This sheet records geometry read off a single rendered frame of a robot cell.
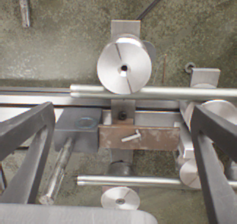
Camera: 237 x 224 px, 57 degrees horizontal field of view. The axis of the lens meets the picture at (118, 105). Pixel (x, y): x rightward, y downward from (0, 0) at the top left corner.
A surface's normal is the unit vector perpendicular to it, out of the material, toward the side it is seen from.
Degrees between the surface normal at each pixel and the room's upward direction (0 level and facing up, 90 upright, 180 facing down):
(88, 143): 0
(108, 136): 0
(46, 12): 0
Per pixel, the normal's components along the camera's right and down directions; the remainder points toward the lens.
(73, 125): 0.02, -0.90
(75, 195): -0.04, 0.44
